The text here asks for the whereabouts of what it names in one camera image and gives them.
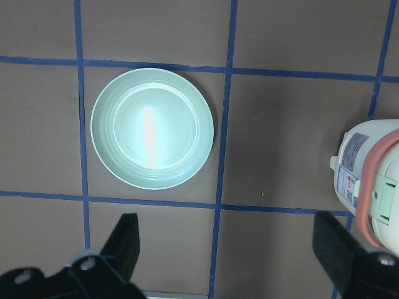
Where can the light green plate far side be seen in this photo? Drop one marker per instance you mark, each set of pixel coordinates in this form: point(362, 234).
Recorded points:
point(152, 128)

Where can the white rice cooker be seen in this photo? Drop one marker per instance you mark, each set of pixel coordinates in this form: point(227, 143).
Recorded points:
point(366, 180)

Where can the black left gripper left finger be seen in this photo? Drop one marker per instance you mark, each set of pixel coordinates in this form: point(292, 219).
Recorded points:
point(121, 249)

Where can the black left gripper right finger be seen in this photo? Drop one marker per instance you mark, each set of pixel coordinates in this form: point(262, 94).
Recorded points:
point(336, 250)

